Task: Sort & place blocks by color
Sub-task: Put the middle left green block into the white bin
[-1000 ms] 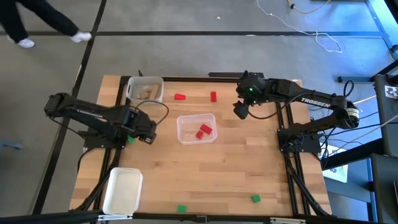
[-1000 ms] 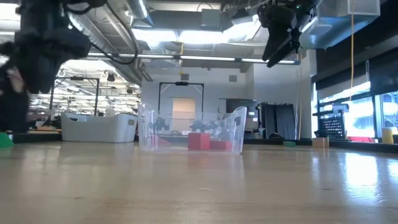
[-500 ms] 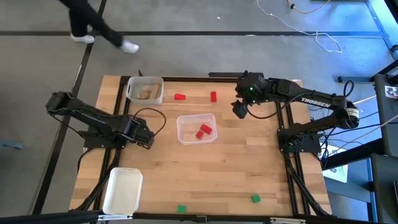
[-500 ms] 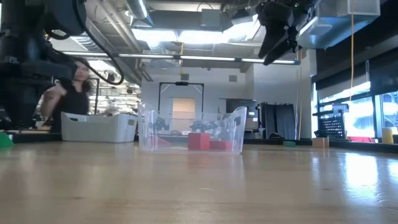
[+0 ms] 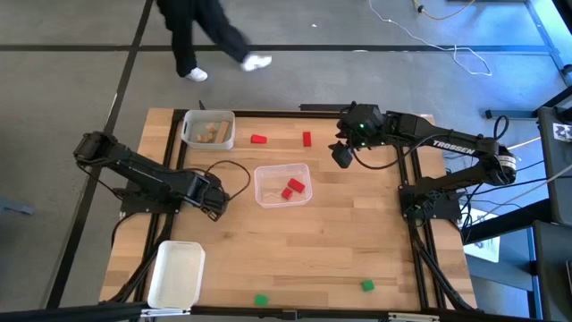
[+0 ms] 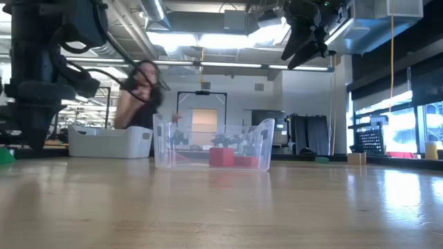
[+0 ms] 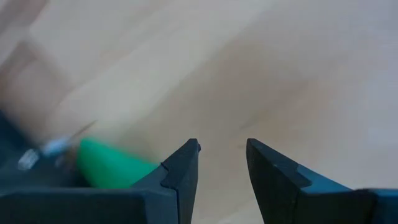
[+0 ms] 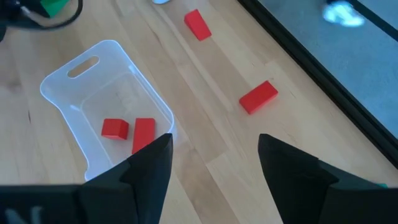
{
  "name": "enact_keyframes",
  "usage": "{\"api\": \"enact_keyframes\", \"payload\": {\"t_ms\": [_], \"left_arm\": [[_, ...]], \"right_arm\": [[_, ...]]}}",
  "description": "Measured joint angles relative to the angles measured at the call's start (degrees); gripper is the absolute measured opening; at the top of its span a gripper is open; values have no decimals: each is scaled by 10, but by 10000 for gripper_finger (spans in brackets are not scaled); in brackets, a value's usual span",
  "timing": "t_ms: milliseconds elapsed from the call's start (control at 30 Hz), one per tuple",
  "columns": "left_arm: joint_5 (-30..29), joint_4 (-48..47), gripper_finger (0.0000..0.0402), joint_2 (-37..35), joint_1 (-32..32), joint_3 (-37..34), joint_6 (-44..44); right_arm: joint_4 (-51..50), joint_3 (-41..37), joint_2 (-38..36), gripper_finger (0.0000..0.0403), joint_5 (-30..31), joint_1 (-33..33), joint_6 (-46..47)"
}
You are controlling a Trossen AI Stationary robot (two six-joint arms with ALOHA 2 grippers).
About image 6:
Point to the silver air duct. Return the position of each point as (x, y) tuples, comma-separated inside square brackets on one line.
[(152, 8)]

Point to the black screen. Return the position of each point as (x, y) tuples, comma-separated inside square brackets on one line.
[(263, 114)]

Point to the black gantry frame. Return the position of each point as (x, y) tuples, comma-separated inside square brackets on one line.
[(202, 92), (108, 103)]

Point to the black perforated crate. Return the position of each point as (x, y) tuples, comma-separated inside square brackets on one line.
[(370, 140)]

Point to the pale wooden door panel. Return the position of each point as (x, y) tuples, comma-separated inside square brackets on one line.
[(204, 119)]

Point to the red cube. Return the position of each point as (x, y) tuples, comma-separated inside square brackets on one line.
[(221, 157)]

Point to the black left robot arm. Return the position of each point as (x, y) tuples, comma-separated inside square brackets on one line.
[(38, 41)]

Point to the wooden arch block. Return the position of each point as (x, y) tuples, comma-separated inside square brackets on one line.
[(356, 159)]

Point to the dark curtains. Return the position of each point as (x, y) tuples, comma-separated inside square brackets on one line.
[(311, 135)]

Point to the grey ceiling box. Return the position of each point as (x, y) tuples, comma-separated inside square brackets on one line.
[(235, 20)]

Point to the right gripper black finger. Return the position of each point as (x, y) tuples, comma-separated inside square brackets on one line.
[(306, 55), (297, 41)]

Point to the yellow cylinder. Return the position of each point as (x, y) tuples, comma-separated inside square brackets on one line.
[(432, 150)]

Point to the black aluminium table frame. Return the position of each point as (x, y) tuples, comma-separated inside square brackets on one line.
[(398, 162)]

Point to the long green block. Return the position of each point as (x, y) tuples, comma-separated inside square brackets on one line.
[(6, 157), (322, 160)]

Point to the red rectangular block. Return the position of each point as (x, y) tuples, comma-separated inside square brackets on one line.
[(247, 162)]

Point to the clear plastic bin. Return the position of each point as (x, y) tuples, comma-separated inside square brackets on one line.
[(162, 145)]

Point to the person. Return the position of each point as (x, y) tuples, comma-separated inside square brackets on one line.
[(138, 114)]

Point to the grey ventilation unit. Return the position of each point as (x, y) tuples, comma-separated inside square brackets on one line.
[(387, 8)]

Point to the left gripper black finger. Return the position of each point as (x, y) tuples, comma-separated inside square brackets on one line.
[(45, 121), (29, 119)]

